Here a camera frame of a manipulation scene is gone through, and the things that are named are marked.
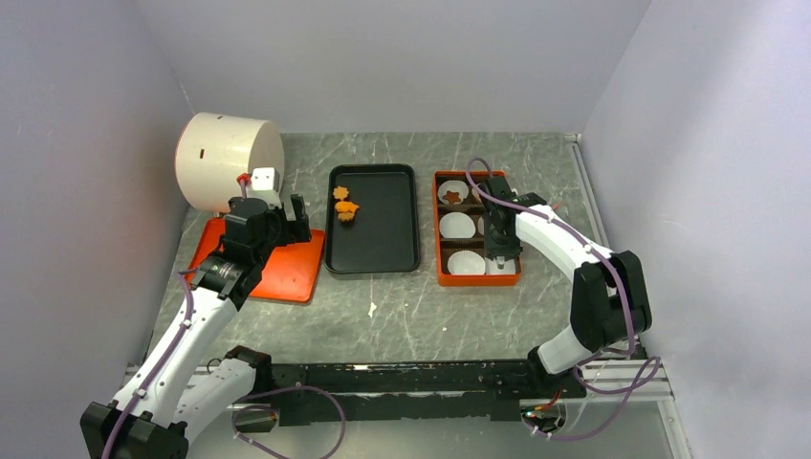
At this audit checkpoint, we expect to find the brown star cookie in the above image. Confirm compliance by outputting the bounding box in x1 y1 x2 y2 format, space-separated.
441 190 464 205

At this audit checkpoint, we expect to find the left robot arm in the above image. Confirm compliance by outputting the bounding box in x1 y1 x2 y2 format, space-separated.
80 194 311 458

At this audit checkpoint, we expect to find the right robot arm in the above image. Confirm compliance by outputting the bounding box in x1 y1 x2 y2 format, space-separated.
475 175 652 397

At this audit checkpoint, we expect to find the white paper cup front-left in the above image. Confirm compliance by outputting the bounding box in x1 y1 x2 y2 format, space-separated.
446 250 487 276

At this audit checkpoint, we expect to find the orange cookie box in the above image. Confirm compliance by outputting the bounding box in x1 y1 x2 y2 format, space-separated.
432 170 523 287

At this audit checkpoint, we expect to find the white paper cup middle-left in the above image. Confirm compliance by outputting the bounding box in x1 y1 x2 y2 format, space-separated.
439 212 476 239

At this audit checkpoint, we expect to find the orange box lid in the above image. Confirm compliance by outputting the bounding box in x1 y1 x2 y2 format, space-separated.
188 218 325 304

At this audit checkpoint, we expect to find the white paper cup back-right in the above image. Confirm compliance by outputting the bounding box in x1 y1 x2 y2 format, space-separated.
470 184 483 205

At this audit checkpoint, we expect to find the orange fish cookie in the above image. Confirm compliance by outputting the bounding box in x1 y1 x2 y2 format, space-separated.
335 201 360 214

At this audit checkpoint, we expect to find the white paper cup back-left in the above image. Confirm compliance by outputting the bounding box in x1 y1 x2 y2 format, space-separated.
437 180 470 205

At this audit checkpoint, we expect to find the black baking tray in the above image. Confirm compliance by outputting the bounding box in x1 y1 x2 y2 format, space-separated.
323 164 421 275

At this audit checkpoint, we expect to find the white cylindrical drum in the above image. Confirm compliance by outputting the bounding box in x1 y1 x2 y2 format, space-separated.
174 112 285 213

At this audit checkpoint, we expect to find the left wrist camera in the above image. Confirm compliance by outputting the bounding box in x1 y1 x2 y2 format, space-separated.
246 166 281 208

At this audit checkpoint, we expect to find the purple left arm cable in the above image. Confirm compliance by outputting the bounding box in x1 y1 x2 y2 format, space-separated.
98 177 347 459

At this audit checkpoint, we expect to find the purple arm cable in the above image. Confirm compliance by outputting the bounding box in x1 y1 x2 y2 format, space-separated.
98 177 347 459
465 157 664 443

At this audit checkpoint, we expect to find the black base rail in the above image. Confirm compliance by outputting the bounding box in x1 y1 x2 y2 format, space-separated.
248 359 586 426

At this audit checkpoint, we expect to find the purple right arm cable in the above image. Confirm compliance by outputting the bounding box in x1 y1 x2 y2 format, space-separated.
465 157 664 443

